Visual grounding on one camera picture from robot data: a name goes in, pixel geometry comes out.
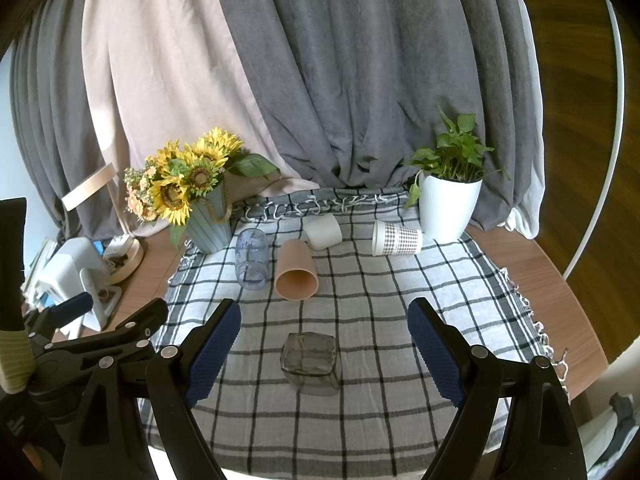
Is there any green leafy plant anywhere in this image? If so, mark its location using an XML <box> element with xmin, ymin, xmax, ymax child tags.
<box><xmin>402</xmin><ymin>105</ymin><xmax>512</xmax><ymax>209</ymax></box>

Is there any grey curtain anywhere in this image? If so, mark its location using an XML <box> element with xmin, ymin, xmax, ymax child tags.
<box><xmin>10</xmin><ymin>0</ymin><xmax>546</xmax><ymax>242</ymax></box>

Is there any grey square glass cup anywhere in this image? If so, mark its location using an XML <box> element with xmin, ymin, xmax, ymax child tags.
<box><xmin>280</xmin><ymin>331</ymin><xmax>343</xmax><ymax>397</ymax></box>

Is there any tan cup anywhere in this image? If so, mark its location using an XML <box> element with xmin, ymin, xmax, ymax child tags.
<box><xmin>274</xmin><ymin>238</ymin><xmax>320</xmax><ymax>302</ymax></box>

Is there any dark grey cloth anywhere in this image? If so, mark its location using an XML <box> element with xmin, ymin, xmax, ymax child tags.
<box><xmin>608</xmin><ymin>393</ymin><xmax>638</xmax><ymax>433</ymax></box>

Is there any checkered tablecloth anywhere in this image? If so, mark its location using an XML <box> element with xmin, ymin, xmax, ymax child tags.
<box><xmin>137</xmin><ymin>187</ymin><xmax>572</xmax><ymax>479</ymax></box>

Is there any wooden desk lamp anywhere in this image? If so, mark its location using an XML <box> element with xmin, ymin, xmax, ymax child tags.
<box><xmin>61</xmin><ymin>162</ymin><xmax>146</xmax><ymax>285</ymax></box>

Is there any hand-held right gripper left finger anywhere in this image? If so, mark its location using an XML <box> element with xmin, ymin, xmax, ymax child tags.
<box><xmin>60</xmin><ymin>298</ymin><xmax>242</xmax><ymax>480</ymax></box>

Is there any beige curtain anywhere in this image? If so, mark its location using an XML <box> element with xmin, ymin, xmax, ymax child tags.
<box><xmin>82</xmin><ymin>0</ymin><xmax>322</xmax><ymax>239</ymax></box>

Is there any white curved pole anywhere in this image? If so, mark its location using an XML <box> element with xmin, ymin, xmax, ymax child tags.
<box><xmin>562</xmin><ymin>0</ymin><xmax>626</xmax><ymax>281</ymax></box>

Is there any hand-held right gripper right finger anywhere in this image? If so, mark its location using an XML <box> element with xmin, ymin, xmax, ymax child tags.
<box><xmin>407</xmin><ymin>297</ymin><xmax>589</xmax><ymax>480</ymax></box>

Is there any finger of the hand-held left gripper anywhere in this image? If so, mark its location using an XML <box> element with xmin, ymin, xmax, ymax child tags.
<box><xmin>30</xmin><ymin>298</ymin><xmax>170</xmax><ymax>377</ymax></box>
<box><xmin>22</xmin><ymin>292</ymin><xmax>95</xmax><ymax>335</ymax></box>

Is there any clear plastic cup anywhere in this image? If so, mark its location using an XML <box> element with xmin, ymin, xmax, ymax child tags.
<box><xmin>235</xmin><ymin>227</ymin><xmax>271</xmax><ymax>291</ymax></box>

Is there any white sheer curtain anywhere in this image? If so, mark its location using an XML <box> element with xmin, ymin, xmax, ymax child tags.
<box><xmin>502</xmin><ymin>0</ymin><xmax>547</xmax><ymax>241</ymax></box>

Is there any teal ribbed vase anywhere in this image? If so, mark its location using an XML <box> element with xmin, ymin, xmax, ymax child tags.
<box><xmin>183</xmin><ymin>180</ymin><xmax>235</xmax><ymax>255</ymax></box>

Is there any sunflower bouquet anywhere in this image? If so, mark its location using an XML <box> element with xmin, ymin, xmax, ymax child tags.
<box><xmin>122</xmin><ymin>127</ymin><xmax>281</xmax><ymax>252</ymax></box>

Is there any checkered paper cup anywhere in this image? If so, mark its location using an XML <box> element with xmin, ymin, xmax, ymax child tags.
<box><xmin>371</xmin><ymin>220</ymin><xmax>425</xmax><ymax>258</ymax></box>

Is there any white desk appliance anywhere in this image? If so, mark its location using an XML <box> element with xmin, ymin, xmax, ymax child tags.
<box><xmin>37</xmin><ymin>237</ymin><xmax>124</xmax><ymax>334</ymax></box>

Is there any white ribbed plant pot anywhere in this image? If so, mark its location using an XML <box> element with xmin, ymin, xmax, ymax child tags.
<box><xmin>417</xmin><ymin>170</ymin><xmax>484</xmax><ymax>242</ymax></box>

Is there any white cup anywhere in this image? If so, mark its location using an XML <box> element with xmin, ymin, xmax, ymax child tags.
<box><xmin>302</xmin><ymin>213</ymin><xmax>344</xmax><ymax>251</ymax></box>

